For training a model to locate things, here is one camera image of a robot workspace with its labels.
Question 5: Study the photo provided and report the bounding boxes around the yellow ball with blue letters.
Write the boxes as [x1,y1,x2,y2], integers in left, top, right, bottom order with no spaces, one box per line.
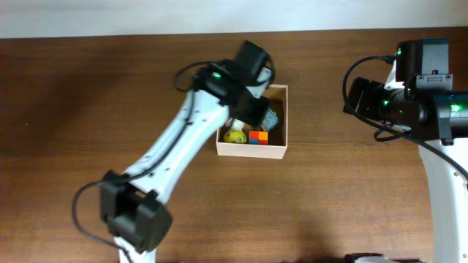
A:
[223,129,246,144]

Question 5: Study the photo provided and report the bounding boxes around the multicolour puzzle cube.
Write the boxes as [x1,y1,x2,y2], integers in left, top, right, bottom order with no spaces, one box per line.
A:
[249,130,268,145]

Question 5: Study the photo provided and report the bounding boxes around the white duck toy pink hat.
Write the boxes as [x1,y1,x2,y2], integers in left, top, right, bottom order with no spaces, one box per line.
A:
[225,118,245,130]

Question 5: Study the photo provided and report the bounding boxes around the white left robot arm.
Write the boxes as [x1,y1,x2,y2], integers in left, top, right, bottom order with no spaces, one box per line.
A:
[99,60,275,262]

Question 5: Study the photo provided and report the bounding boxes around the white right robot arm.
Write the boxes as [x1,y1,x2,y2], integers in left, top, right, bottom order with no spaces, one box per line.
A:
[342,75,467,262]

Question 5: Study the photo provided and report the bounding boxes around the yellow grey toy truck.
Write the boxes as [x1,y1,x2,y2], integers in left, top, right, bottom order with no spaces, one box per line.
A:
[260,109,279,132]

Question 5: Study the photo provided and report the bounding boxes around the pale pink open box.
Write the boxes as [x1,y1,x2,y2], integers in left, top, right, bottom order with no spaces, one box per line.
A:
[216,84,288,159]

